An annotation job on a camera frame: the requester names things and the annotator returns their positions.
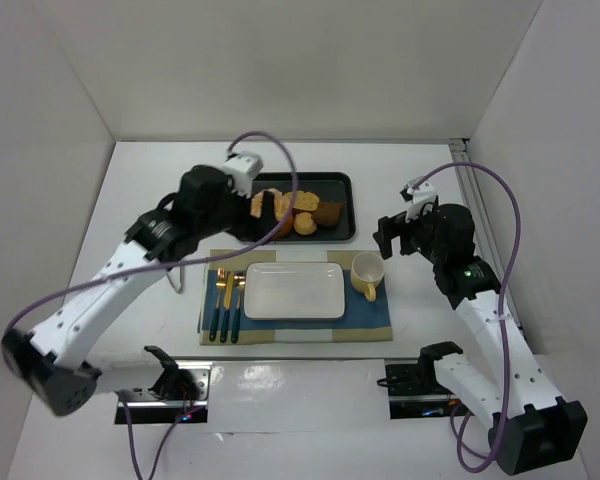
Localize silver metal tongs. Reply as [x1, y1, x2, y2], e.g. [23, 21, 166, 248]
[166, 267, 186, 295]

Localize gold fork green handle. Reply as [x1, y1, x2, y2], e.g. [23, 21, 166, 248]
[209, 268, 228, 342]

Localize yellow ceramic mug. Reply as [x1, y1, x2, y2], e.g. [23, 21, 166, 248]
[350, 252, 385, 302]

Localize sliced baguette bread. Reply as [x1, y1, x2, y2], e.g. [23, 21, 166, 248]
[293, 191, 321, 213]

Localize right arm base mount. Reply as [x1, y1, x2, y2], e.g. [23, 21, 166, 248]
[376, 362, 460, 420]

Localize large sugared orange bread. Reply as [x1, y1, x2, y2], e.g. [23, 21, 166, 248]
[250, 188, 294, 240]

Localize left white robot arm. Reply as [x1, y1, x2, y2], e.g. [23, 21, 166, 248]
[1, 155, 270, 417]

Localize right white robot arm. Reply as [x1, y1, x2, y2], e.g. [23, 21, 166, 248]
[373, 203, 587, 475]

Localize black baking tray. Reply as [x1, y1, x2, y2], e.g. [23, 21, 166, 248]
[238, 172, 356, 243]

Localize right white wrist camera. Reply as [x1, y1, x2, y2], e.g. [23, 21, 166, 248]
[400, 178, 438, 223]

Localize gold knife green handle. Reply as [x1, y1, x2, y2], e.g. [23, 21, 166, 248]
[220, 271, 235, 343]

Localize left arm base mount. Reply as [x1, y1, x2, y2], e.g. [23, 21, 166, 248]
[125, 345, 212, 425]

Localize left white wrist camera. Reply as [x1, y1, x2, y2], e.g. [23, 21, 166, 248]
[220, 151, 264, 198]

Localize gold spoon green handle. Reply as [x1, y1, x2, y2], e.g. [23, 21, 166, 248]
[230, 272, 246, 344]

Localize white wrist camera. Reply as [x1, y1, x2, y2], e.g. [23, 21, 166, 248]
[400, 178, 438, 223]
[220, 151, 264, 198]

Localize blue beige placemat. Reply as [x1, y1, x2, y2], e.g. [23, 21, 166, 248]
[197, 250, 393, 346]

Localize small round muffin bread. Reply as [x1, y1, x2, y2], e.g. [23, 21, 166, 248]
[293, 212, 317, 236]

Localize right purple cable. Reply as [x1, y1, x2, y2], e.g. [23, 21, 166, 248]
[413, 162, 523, 473]

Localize white rectangular plate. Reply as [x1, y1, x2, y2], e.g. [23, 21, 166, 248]
[243, 262, 345, 321]

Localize brown chocolate croissant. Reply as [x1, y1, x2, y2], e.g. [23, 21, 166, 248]
[312, 202, 344, 227]

